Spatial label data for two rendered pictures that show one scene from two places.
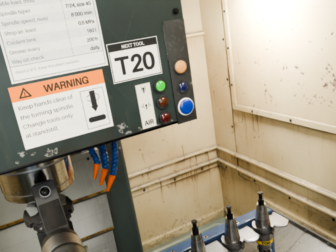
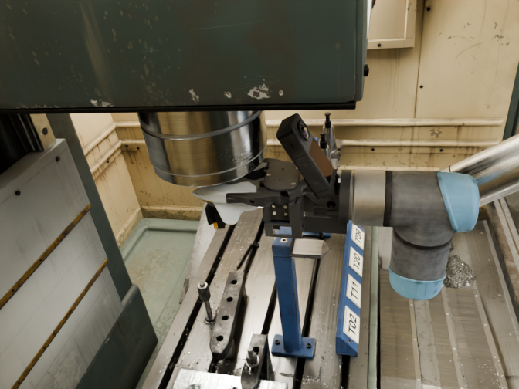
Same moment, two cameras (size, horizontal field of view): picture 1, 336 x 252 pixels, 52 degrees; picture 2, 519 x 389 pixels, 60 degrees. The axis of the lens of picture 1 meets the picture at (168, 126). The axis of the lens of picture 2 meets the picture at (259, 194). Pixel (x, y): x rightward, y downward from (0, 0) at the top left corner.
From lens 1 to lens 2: 0.76 m
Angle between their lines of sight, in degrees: 47
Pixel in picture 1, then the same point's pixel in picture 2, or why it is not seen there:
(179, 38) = not seen: outside the picture
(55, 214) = (322, 159)
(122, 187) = (93, 197)
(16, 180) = (245, 134)
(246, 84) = not seen: hidden behind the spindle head
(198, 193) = (111, 197)
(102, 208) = (90, 236)
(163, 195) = not seen: hidden behind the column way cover
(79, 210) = (66, 251)
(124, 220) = (106, 248)
